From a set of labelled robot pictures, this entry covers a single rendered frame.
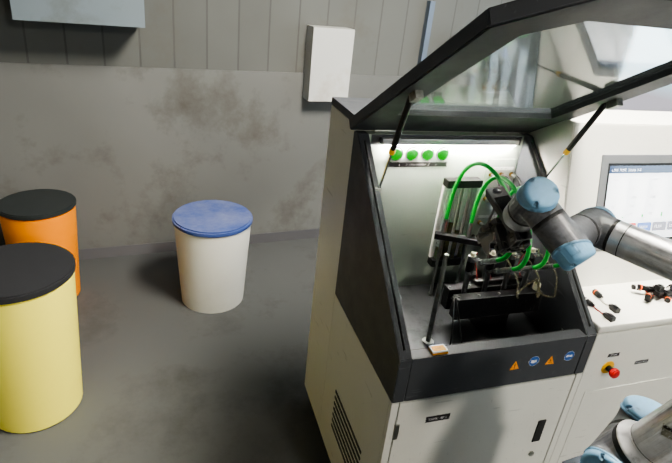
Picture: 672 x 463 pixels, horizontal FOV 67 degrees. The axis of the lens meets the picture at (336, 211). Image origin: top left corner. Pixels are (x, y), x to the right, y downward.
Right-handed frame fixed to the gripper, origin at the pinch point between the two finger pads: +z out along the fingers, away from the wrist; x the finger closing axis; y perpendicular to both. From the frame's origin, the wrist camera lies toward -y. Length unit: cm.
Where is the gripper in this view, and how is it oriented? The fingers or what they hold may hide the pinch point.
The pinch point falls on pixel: (493, 236)
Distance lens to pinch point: 142.5
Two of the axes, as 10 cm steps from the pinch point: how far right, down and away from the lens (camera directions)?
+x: 9.9, -1.5, 0.3
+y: 1.5, 9.2, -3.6
